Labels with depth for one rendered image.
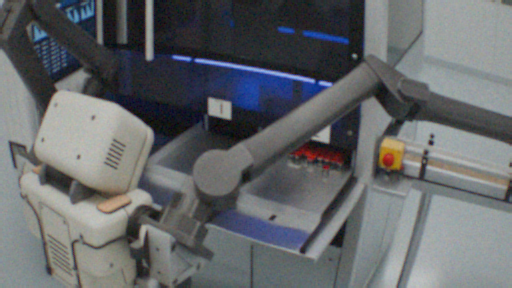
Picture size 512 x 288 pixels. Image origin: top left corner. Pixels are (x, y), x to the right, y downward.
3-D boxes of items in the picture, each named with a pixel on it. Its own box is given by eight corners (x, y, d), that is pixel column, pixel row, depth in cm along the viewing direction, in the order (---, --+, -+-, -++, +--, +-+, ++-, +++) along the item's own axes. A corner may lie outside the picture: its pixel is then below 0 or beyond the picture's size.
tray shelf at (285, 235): (190, 131, 191) (190, 126, 191) (371, 178, 162) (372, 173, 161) (109, 189, 154) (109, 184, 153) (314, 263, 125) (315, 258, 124)
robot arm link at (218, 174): (370, 63, 102) (380, 39, 93) (410, 112, 99) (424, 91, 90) (187, 183, 92) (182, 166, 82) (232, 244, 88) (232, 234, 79)
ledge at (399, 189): (381, 171, 166) (382, 166, 165) (414, 179, 161) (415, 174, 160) (370, 191, 155) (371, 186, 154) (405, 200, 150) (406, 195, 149)
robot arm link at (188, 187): (178, 206, 88) (175, 199, 83) (203, 156, 92) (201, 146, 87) (226, 229, 87) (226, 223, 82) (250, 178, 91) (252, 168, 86)
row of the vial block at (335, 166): (292, 159, 169) (292, 147, 167) (343, 172, 161) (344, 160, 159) (289, 162, 167) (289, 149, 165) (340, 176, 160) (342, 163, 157)
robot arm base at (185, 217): (135, 221, 82) (192, 247, 76) (155, 180, 84) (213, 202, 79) (158, 238, 89) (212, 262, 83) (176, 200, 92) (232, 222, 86)
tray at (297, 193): (287, 151, 174) (287, 141, 173) (358, 169, 164) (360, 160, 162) (235, 200, 148) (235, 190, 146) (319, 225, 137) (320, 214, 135)
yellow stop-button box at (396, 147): (383, 155, 155) (386, 135, 152) (403, 160, 152) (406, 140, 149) (377, 166, 149) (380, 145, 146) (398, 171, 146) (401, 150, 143)
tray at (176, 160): (201, 129, 189) (201, 120, 187) (265, 145, 178) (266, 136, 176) (145, 169, 162) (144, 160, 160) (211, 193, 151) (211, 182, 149)
